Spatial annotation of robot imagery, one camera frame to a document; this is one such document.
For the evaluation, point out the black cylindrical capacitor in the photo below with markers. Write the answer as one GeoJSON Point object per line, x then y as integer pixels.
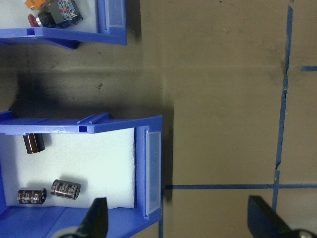
{"type": "Point", "coordinates": [33, 142]}
{"type": "Point", "coordinates": [31, 196]}
{"type": "Point", "coordinates": [65, 188]}

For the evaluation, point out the red mushroom button blue block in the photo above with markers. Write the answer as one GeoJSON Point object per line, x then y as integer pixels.
{"type": "Point", "coordinates": [54, 16]}

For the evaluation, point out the silver button orange block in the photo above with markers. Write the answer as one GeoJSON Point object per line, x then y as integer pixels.
{"type": "Point", "coordinates": [34, 3]}

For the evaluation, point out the blue plastic storage bin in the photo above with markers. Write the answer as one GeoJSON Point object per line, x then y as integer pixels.
{"type": "Point", "coordinates": [74, 34]}
{"type": "Point", "coordinates": [74, 129]}

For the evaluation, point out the white foam liner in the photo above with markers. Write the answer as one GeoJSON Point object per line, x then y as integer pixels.
{"type": "Point", "coordinates": [99, 161]}
{"type": "Point", "coordinates": [12, 15]}

